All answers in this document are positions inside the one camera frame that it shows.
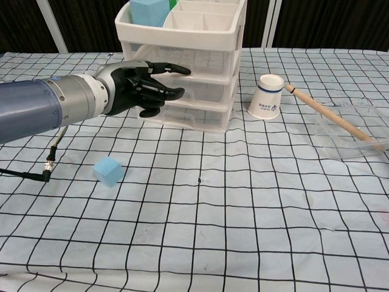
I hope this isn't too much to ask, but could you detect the white paper cup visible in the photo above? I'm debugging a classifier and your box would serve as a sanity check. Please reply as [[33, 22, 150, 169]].
[[246, 74, 285, 121]]

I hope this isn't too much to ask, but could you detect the white plastic drawer organizer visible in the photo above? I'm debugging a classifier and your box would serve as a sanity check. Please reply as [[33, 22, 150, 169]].
[[114, 0, 246, 133]]

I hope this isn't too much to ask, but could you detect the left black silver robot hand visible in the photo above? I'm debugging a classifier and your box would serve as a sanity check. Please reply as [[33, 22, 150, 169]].
[[97, 60, 192, 119]]

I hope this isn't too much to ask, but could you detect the small blue foam cube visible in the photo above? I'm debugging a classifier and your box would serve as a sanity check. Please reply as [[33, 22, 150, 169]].
[[92, 156, 124, 188]]

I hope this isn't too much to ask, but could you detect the large blue foam cube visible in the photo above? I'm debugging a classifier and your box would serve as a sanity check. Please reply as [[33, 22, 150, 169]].
[[129, 0, 171, 29]]

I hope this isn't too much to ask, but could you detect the clear plastic drawer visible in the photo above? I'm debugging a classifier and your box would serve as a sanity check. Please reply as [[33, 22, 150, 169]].
[[129, 42, 237, 83], [138, 102, 233, 133], [151, 75, 235, 111]]

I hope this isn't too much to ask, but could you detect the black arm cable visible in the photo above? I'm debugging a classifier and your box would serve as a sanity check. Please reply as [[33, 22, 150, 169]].
[[0, 125, 69, 184]]

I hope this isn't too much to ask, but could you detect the clear plastic tray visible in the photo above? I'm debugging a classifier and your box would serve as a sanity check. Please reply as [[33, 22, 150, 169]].
[[312, 99, 389, 162]]

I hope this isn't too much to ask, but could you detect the checkered white tablecloth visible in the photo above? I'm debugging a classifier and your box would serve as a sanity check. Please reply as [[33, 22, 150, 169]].
[[0, 46, 389, 292]]

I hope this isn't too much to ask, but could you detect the white partition frame post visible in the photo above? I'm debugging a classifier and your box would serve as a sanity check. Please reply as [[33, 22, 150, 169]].
[[263, 0, 283, 48], [36, 0, 69, 53]]

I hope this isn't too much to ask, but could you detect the wooden stick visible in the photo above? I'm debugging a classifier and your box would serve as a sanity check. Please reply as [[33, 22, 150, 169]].
[[284, 84, 387, 152]]

